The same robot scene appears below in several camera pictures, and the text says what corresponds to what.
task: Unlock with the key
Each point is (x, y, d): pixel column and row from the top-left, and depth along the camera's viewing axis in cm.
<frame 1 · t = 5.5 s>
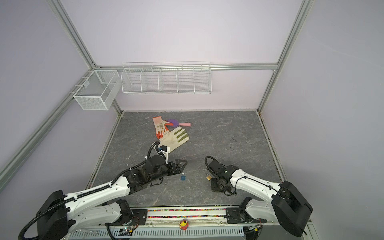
left hand: (181, 165, 77), fingers open
right hand: (216, 189, 83), fingers closed
cream green work glove: (174, 138, 106), on the table
red white work glove: (161, 128, 110), point 2 cm above the table
purple trowel pink handle: (175, 123, 115), on the table
small blue padlock: (183, 177, 88), on the table

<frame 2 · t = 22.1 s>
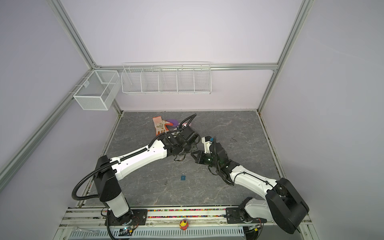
left hand: (194, 148, 80), fingers closed
right hand: (190, 155, 80), fingers closed
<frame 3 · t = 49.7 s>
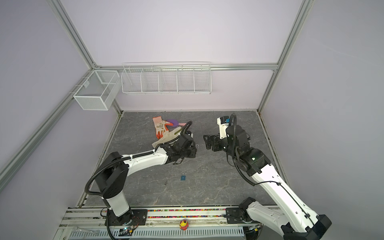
left hand: (195, 151, 87), fingers closed
right hand: (211, 136, 69), fingers open
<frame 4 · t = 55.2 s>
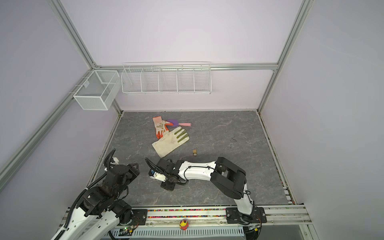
left hand: (136, 169, 75), fingers open
right hand: (166, 184, 84), fingers open
brass padlock: (195, 150, 100), on the table
